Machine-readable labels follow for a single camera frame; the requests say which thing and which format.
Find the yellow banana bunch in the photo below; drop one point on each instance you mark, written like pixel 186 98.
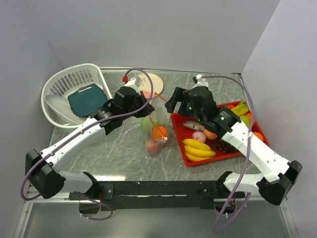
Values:
pixel 197 151

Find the grey toy fish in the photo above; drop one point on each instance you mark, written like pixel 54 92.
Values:
pixel 194 125

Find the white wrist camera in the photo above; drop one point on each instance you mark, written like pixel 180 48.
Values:
pixel 200 81
pixel 132 82

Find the orange mini pumpkin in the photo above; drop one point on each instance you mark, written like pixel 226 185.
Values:
pixel 250 116

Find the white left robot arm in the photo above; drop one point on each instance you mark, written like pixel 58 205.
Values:
pixel 44 169

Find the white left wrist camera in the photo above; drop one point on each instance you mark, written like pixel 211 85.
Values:
pixel 132 82

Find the red plastic tray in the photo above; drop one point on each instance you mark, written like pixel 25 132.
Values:
pixel 183 132

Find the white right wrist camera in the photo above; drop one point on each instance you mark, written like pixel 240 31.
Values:
pixel 200 81

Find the pink peach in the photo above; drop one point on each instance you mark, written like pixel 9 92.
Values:
pixel 153 146

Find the green cabbage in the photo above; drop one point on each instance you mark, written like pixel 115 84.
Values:
pixel 147 124

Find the white bowl in basket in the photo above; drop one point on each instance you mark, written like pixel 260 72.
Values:
pixel 61 107

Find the cream and pink round plate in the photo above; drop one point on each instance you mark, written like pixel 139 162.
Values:
pixel 146 86

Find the white plastic laundry basket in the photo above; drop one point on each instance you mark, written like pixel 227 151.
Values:
pixel 67 82

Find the teal square plate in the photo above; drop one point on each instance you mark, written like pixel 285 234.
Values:
pixel 87 100

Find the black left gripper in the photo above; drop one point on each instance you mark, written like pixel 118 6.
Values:
pixel 147 108

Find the clear zip top bag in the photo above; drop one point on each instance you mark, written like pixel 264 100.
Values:
pixel 160 112

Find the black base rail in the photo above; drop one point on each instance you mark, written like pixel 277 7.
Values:
pixel 157 194

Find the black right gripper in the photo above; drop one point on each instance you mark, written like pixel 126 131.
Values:
pixel 178 95

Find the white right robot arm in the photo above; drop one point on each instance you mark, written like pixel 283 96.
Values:
pixel 277 174

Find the dark purple grape bunch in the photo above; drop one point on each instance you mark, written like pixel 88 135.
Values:
pixel 222 146

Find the orange fruit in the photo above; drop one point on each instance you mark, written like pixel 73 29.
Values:
pixel 159 132
pixel 259 136

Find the purple onion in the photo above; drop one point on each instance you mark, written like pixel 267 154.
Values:
pixel 199 136

